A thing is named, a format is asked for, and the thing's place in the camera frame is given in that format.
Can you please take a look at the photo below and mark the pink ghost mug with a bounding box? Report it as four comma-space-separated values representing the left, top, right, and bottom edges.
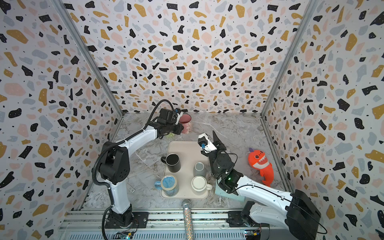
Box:
179, 114, 192, 134

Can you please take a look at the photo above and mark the grey mug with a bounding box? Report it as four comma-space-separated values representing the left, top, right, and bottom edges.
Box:
193, 162, 207, 178

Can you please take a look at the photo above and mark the white mug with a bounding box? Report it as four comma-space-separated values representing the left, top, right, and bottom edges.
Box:
191, 176, 213, 195

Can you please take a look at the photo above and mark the black mug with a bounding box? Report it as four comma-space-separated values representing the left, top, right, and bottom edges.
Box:
161, 154, 181, 173

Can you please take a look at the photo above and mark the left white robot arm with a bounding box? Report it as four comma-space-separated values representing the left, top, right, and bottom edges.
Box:
92, 109, 184, 227

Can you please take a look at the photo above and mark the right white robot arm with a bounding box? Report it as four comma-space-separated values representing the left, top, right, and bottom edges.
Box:
198, 134, 321, 240

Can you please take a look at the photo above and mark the blue glazed mug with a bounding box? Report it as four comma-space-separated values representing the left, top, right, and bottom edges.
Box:
155, 175, 179, 197

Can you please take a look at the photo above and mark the teal cloth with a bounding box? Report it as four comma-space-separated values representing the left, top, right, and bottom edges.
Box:
215, 183, 245, 202

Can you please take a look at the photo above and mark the red plush monster toy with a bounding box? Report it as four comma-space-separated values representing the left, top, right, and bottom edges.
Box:
248, 148, 275, 187

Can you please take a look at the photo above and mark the beige plastic tray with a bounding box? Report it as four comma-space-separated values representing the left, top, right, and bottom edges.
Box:
161, 141, 209, 200

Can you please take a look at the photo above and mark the glittery tube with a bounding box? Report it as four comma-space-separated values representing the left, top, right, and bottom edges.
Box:
182, 200, 194, 240

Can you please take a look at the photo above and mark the black corrugated cable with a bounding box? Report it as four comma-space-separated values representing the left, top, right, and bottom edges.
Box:
91, 99, 175, 240

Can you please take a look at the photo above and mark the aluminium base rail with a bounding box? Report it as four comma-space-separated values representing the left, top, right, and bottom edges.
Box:
58, 209, 295, 240

